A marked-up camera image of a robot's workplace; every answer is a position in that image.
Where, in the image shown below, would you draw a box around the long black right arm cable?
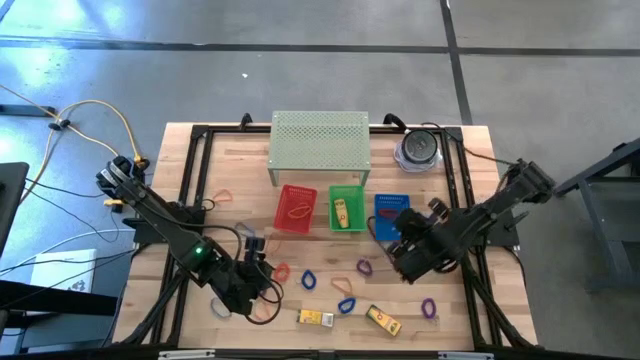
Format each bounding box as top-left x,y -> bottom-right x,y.
462,144 -> 519,169

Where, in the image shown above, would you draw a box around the black desk frame bars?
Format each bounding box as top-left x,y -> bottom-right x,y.
0,279 -> 120,351

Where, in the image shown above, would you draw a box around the red plastic basket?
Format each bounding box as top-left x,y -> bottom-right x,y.
272,183 -> 319,236

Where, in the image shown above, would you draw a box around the yellow green crayon box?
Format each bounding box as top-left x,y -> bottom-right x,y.
365,304 -> 403,337
296,308 -> 335,329
333,198 -> 351,230

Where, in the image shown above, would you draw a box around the black stand foot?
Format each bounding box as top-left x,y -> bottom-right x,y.
0,103 -> 57,118

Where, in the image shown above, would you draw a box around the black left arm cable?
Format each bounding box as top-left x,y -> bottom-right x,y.
249,269 -> 285,326

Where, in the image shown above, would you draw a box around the blue plastic basket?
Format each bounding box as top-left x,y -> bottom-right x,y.
373,193 -> 412,243

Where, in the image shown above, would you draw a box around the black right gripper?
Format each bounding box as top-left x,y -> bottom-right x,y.
388,197 -> 466,285

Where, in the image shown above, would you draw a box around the white cardboard box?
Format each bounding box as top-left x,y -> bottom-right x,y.
30,248 -> 98,295

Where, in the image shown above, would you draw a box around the green plastic basket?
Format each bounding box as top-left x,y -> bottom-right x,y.
327,184 -> 369,234

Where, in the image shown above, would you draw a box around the dark grey metal stand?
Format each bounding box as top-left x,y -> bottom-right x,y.
551,137 -> 640,295

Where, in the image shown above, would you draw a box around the green perforated metal shelf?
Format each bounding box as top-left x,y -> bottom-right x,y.
266,110 -> 372,187

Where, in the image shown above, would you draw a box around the pale purple rubber band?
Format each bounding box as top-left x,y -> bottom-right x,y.
209,297 -> 232,320

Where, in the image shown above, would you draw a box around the silver metal bracket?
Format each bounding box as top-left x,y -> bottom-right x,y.
157,349 -> 217,360
437,351 -> 495,360

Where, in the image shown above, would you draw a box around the black aluminium table frame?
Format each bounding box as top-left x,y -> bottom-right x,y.
113,123 -> 537,351

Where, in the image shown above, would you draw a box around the yellow extension cable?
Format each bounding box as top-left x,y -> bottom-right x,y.
0,82 -> 150,207

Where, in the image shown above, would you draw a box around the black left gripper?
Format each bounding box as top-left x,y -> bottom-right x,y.
214,236 -> 275,317

